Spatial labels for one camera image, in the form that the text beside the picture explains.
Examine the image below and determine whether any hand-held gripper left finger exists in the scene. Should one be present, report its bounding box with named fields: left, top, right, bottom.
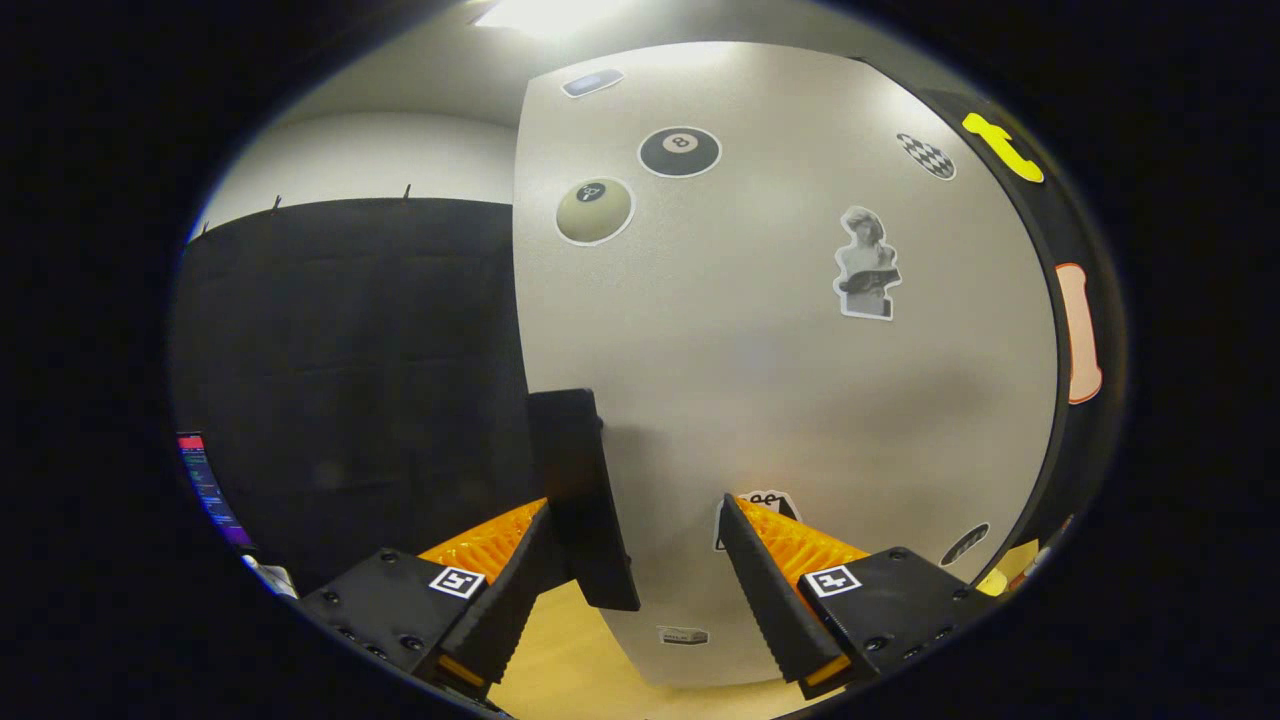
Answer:
left=297, top=498, right=576, bottom=701

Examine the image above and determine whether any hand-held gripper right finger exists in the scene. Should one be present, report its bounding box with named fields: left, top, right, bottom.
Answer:
left=717, top=492, right=988, bottom=703

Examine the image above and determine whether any black door handle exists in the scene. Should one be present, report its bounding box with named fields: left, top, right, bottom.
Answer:
left=527, top=388, right=642, bottom=612

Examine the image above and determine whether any grey shoe cabinet door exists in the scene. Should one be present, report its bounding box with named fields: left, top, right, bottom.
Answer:
left=512, top=40, right=1061, bottom=689

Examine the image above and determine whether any small white object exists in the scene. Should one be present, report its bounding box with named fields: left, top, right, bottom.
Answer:
left=245, top=555, right=300, bottom=600

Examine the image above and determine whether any black backdrop cloth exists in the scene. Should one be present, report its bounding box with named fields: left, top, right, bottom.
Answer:
left=168, top=85, right=1133, bottom=598

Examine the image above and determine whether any computer screen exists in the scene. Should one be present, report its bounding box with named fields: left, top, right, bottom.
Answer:
left=177, top=432, right=257, bottom=550

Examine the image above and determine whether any square ceiling light panel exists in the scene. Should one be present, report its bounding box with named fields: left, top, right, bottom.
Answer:
left=472, top=0, right=641, bottom=41

